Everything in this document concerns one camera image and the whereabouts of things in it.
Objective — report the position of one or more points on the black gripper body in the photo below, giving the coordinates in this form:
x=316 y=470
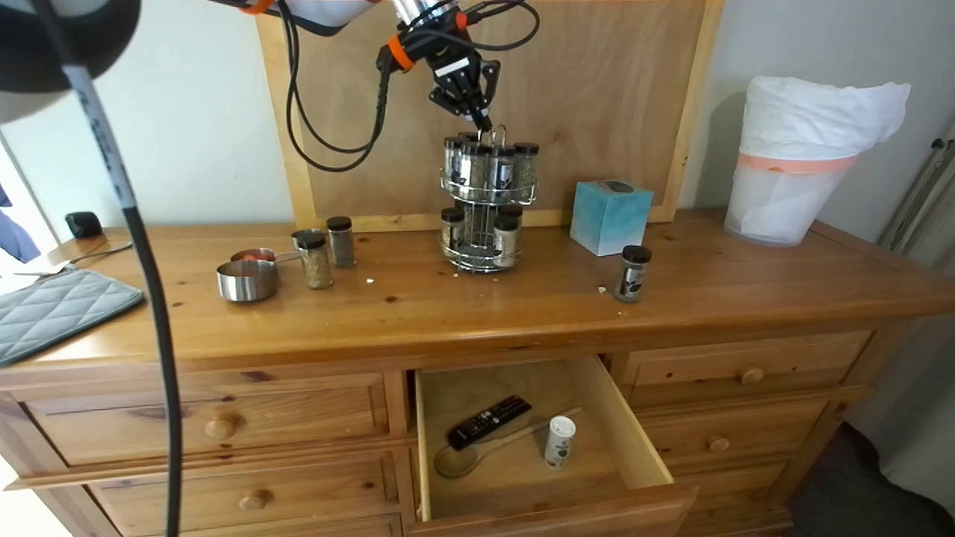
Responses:
x=452 y=59

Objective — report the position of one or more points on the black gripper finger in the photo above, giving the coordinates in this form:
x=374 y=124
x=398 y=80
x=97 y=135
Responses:
x=464 y=106
x=488 y=84

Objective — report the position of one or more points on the silver spice rack stand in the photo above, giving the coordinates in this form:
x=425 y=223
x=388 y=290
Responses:
x=489 y=182

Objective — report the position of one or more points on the large plywood board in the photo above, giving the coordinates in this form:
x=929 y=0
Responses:
x=604 y=88

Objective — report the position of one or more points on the spice jar behind left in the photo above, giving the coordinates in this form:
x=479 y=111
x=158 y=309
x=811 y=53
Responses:
x=340 y=239

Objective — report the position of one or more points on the blue tissue box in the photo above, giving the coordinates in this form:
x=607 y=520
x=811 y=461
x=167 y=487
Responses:
x=610 y=215

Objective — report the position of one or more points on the spice jar with green herbs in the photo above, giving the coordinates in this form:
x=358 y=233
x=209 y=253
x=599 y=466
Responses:
x=314 y=257

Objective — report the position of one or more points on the black lid spice jar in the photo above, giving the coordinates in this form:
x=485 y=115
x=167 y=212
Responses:
x=634 y=257

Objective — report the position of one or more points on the copper measuring cup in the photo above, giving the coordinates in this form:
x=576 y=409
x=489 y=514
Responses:
x=253 y=254

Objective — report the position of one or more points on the silver metal measuring cup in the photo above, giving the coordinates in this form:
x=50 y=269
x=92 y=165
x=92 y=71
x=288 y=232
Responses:
x=244 y=281

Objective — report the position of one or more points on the white lined trash bin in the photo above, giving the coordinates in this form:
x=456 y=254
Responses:
x=793 y=147

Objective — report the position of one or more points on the black remote control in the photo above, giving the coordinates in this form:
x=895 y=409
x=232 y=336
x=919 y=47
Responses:
x=485 y=423

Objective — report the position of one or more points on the wooden dresser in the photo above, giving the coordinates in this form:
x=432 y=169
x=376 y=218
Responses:
x=298 y=412

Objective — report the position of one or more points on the white pill bottle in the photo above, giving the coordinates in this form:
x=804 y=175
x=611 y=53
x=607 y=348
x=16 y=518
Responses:
x=558 y=439

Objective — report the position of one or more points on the open wooden drawer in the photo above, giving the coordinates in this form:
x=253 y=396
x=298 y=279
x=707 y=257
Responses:
x=611 y=484

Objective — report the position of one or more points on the small black box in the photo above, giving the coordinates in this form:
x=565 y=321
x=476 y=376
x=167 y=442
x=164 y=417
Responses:
x=85 y=226

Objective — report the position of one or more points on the grey quilted pot holder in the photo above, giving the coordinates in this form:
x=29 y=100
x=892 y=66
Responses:
x=56 y=309

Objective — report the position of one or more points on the robot arm with orange ring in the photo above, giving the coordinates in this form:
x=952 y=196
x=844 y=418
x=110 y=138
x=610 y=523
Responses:
x=422 y=21

